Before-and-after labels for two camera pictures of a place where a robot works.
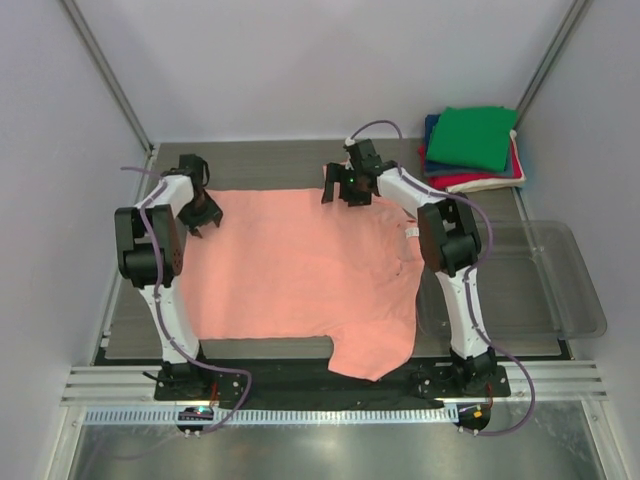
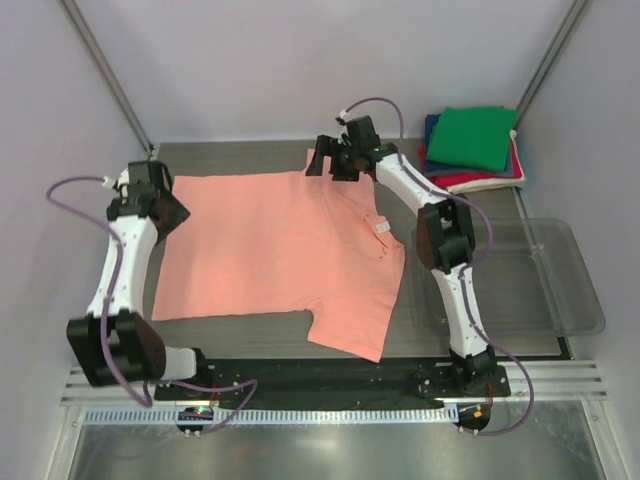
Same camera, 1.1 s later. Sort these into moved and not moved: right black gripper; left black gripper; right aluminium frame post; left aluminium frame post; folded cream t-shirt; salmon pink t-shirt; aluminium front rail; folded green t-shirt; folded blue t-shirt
Moved: right black gripper; salmon pink t-shirt; left black gripper
Not moved: folded green t-shirt; left aluminium frame post; right aluminium frame post; folded cream t-shirt; folded blue t-shirt; aluminium front rail
